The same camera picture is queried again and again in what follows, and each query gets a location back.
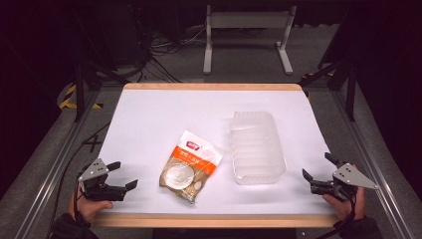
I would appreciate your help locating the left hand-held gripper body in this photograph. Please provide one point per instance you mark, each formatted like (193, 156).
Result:
(96, 191)

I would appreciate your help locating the yellow and black hazard tape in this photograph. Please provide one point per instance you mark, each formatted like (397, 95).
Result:
(68, 96)

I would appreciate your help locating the black tape cross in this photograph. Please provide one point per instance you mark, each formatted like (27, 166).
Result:
(93, 143)

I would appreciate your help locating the orange and white snack bag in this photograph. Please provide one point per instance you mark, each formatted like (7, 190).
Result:
(192, 162)

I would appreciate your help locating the person's right hand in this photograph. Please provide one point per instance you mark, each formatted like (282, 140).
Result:
(351, 209)

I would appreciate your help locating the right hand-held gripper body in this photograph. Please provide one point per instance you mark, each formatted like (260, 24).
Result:
(346, 177)

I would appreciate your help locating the clear plastic container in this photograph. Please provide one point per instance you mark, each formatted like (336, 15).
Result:
(257, 149)

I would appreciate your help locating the white metal stand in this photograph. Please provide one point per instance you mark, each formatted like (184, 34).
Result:
(249, 20)

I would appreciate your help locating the aluminium rail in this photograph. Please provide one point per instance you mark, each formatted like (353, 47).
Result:
(56, 166)
(371, 156)

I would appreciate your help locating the black metal stand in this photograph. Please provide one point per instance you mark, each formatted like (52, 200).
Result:
(351, 89)
(79, 89)

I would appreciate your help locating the person's left hand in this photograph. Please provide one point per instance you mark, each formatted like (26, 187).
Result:
(88, 209)

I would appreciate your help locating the white table sheet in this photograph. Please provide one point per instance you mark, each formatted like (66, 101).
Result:
(159, 116)

